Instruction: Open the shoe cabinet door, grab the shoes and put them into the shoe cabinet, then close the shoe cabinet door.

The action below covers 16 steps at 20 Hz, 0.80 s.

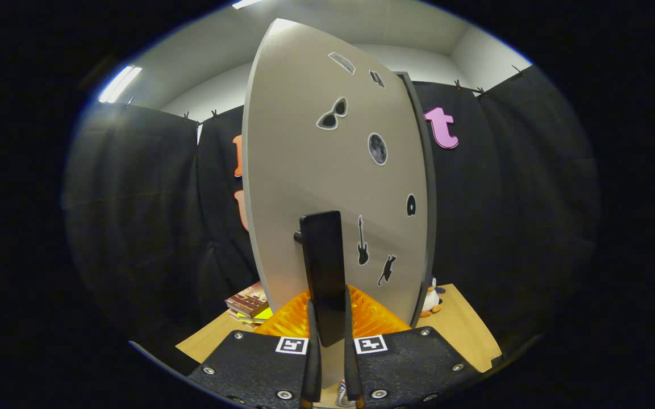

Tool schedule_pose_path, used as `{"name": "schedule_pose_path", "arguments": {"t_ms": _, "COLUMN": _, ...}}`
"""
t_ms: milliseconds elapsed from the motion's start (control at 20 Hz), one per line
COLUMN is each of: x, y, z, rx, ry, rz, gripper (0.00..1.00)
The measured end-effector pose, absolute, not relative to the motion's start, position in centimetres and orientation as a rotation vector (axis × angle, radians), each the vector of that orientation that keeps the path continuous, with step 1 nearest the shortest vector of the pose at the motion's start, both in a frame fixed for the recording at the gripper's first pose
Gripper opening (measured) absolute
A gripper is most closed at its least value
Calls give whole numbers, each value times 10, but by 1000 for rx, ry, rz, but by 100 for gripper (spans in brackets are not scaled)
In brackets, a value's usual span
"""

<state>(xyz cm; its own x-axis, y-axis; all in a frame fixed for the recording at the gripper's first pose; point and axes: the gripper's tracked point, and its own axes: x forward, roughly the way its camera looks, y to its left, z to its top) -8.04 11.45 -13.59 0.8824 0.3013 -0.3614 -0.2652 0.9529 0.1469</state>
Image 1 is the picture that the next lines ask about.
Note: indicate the wide ceiling light panel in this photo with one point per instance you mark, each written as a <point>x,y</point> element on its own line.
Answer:
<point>246,3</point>

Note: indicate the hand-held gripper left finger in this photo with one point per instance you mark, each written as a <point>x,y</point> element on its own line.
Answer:
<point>312,363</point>

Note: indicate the black backdrop cloth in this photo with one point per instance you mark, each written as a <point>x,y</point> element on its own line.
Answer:
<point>532,199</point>

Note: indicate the brown book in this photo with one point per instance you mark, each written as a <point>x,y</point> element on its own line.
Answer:
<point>247,300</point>

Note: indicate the beige shoe cabinet door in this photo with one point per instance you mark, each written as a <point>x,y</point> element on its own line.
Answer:
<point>304,142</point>

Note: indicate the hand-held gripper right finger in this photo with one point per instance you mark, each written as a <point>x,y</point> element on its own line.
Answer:
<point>351,363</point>

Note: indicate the yellow book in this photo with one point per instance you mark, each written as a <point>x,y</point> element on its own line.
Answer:
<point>262,315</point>

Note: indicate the dark grey shoe cabinet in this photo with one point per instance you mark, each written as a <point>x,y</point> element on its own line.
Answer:
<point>426,199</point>

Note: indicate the row of black cloth clips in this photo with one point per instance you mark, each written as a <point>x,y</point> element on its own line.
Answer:
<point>458,85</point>

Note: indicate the narrow ceiling light strip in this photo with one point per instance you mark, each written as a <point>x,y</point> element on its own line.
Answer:
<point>120,84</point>

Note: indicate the penguin plush toy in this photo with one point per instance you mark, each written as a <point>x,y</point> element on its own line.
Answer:
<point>430,298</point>

